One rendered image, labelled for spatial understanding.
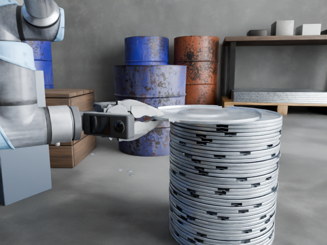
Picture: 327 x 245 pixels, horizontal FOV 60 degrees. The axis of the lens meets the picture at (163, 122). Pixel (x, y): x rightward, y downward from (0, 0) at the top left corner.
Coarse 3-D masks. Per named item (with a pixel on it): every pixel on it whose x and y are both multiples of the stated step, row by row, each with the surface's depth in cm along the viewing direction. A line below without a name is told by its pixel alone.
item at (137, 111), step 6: (132, 108) 62; (138, 108) 62; (144, 108) 63; (150, 108) 64; (156, 108) 65; (132, 114) 62; (138, 114) 63; (144, 114) 63; (150, 114) 64; (156, 114) 65; (162, 114) 66
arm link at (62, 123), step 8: (56, 112) 54; (64, 112) 55; (72, 112) 56; (56, 120) 53; (64, 120) 54; (72, 120) 55; (56, 128) 53; (64, 128) 54; (72, 128) 55; (56, 136) 54; (64, 136) 55; (72, 136) 56; (56, 144) 57
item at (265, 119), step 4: (248, 108) 86; (252, 108) 85; (256, 108) 84; (264, 112) 80; (268, 112) 80; (272, 112) 78; (276, 112) 76; (264, 116) 73; (268, 116) 73; (280, 116) 73; (260, 120) 67; (264, 120) 67; (268, 120) 64; (272, 120) 65; (276, 120) 66; (224, 124) 62; (228, 124) 62; (232, 124) 62; (236, 124) 62; (240, 124) 62; (244, 124) 62; (248, 124) 62; (252, 124) 62
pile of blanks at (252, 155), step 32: (192, 128) 66; (224, 128) 66; (256, 128) 63; (192, 160) 67; (224, 160) 63; (256, 160) 64; (192, 192) 68; (224, 192) 66; (256, 192) 66; (192, 224) 69; (224, 224) 66; (256, 224) 69
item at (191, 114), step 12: (168, 108) 82; (180, 108) 82; (192, 108) 77; (204, 108) 77; (216, 108) 82; (228, 108) 82; (240, 108) 80; (168, 120) 61; (180, 120) 59; (192, 120) 59; (204, 120) 62; (216, 120) 62; (228, 120) 62; (240, 120) 59; (252, 120) 61
